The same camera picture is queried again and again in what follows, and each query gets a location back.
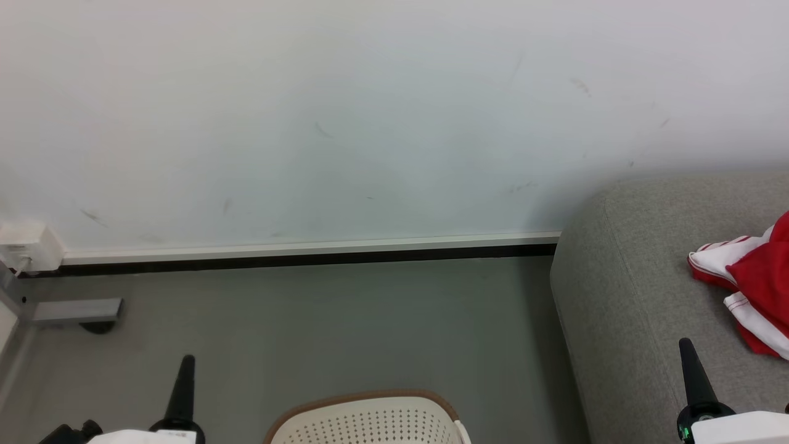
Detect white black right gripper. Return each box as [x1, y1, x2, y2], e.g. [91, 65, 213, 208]
[677, 338, 789, 444]

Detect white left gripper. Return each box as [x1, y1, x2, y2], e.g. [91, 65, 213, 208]
[86, 355, 205, 444]

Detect red and white sports garment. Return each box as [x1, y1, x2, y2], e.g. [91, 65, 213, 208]
[687, 211, 789, 360]

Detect cream perforated laundry basket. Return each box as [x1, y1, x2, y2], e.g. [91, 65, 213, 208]
[264, 390, 472, 444]

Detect grey fabric sofa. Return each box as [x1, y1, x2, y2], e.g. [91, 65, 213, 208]
[550, 174, 789, 444]

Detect grey metal furniture base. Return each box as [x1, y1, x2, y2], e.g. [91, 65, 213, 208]
[0, 262, 124, 408]

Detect white black wall baseboard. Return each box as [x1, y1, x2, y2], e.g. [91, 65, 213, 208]
[62, 231, 562, 276]

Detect white wall box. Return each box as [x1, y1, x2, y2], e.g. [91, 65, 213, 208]
[0, 221, 65, 275]

